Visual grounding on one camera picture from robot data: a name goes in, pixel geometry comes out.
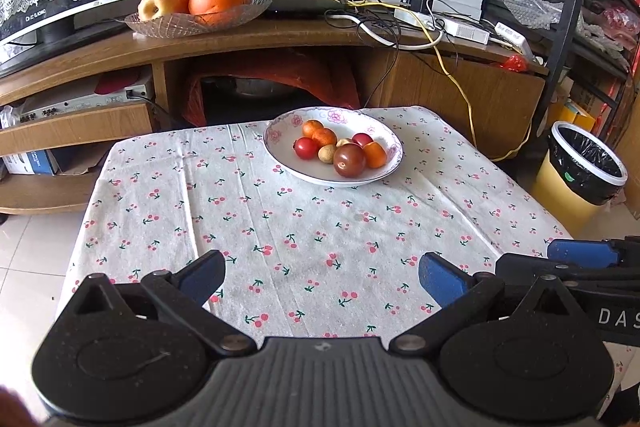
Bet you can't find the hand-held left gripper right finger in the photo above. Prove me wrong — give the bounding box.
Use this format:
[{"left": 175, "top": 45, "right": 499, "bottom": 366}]
[{"left": 389, "top": 252, "right": 598, "bottom": 355}]

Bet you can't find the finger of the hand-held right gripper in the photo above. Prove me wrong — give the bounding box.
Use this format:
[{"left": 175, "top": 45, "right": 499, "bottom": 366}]
[
  {"left": 495, "top": 253, "right": 640, "bottom": 291},
  {"left": 547, "top": 237, "right": 640, "bottom": 268}
]

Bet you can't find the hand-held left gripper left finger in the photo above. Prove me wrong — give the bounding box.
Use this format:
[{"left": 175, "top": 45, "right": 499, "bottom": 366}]
[{"left": 52, "top": 250, "right": 257, "bottom": 356}]

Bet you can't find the white floral bowl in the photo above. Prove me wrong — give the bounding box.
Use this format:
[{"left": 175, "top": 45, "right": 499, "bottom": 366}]
[{"left": 263, "top": 106, "right": 404, "bottom": 188}]

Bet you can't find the red tomato with stem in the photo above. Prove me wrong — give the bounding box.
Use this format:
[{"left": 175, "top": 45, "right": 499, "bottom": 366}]
[{"left": 294, "top": 137, "right": 320, "bottom": 160}]

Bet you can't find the yellow trash bin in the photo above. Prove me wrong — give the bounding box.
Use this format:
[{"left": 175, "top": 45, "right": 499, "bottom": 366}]
[{"left": 531, "top": 121, "right": 629, "bottom": 238}]

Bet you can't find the cherry print tablecloth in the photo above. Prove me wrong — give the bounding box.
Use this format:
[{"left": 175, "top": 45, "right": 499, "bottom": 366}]
[{"left": 57, "top": 106, "right": 626, "bottom": 388}]

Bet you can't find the yellow cardboard box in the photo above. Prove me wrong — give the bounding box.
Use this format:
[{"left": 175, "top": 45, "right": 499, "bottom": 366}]
[{"left": 560, "top": 102, "right": 597, "bottom": 134}]

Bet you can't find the wooden television stand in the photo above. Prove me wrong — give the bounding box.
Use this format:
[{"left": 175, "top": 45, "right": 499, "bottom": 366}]
[{"left": 0, "top": 18, "right": 548, "bottom": 215}]

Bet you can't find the blue white box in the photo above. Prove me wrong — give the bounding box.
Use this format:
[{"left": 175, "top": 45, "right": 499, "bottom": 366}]
[{"left": 2, "top": 149, "right": 59, "bottom": 176}]

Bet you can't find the silver set-top box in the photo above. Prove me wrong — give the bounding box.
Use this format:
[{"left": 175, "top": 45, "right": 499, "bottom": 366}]
[{"left": 20, "top": 72, "right": 154, "bottom": 116}]

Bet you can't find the white power strip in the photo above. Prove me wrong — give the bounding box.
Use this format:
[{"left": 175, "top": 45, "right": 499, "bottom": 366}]
[{"left": 494, "top": 22, "right": 532, "bottom": 54}]

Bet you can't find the black metal shelf rack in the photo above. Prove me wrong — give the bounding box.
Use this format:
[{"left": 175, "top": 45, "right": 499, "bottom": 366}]
[{"left": 482, "top": 0, "right": 640, "bottom": 152}]

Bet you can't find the white network box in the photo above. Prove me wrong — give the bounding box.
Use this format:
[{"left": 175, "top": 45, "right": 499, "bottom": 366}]
[{"left": 442, "top": 18, "right": 491, "bottom": 46}]

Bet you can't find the bubble wrap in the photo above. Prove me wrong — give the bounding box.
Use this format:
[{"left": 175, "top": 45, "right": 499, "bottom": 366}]
[{"left": 490, "top": 0, "right": 587, "bottom": 30}]

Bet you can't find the glass fruit dish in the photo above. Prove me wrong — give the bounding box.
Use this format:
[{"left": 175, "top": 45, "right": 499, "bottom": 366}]
[{"left": 124, "top": 0, "right": 272, "bottom": 38}]

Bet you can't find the yellow red apple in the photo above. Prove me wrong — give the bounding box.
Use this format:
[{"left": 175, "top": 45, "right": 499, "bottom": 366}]
[{"left": 138, "top": 0, "right": 192, "bottom": 21}]

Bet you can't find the yellow cable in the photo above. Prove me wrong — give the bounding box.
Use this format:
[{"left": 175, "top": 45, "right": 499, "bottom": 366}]
[{"left": 265, "top": 0, "right": 534, "bottom": 161}]

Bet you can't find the black hanging cable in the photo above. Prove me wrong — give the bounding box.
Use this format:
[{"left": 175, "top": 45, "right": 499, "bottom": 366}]
[{"left": 364, "top": 31, "right": 401, "bottom": 108}]

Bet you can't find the white cable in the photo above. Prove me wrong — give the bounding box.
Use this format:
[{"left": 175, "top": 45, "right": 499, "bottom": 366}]
[{"left": 325, "top": 9, "right": 444, "bottom": 51}]

